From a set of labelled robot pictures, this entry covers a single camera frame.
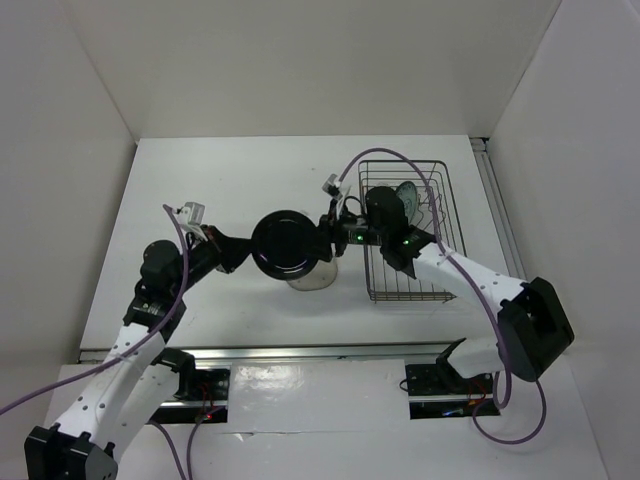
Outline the aluminium front rail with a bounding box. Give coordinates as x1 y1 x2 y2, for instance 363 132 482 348
77 342 471 362

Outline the blue patterned ceramic plate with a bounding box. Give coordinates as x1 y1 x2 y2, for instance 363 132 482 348
395 181 420 222

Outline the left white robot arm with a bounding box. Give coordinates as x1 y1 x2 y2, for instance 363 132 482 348
24 226 252 479

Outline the aluminium side rail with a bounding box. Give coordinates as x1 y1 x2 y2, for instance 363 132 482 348
469 137 527 279

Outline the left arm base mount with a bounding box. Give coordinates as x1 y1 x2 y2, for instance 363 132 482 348
151 367 231 425

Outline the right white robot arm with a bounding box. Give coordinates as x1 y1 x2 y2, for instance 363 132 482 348
318 182 575 392

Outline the clear textured glass plate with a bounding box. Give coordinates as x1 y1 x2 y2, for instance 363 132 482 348
372 181 399 191

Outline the purple cable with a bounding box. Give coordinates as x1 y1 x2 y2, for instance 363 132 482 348
335 147 547 445
0 203 216 480

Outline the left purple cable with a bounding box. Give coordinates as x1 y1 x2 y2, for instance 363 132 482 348
0 203 216 480

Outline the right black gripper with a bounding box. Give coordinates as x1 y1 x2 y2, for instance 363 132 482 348
298 198 387 262

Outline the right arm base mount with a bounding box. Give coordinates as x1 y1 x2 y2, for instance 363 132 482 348
398 359 500 420

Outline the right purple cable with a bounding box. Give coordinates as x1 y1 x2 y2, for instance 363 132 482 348
335 147 547 445

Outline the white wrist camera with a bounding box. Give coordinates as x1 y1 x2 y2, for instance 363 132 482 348
322 173 351 201
175 202 205 237

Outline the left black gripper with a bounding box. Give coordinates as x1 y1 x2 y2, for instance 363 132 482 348
170 224 257 296

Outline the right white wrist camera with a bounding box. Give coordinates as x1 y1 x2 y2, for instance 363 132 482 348
322 173 351 201

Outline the black round plate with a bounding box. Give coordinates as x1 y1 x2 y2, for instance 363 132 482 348
251 210 318 281

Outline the metal wire dish rack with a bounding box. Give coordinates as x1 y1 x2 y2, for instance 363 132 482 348
358 159 466 303

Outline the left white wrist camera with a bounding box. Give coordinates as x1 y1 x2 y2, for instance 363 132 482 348
175 202 205 237

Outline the smoky translucent square plate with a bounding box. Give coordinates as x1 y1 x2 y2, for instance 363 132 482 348
286 259 339 292

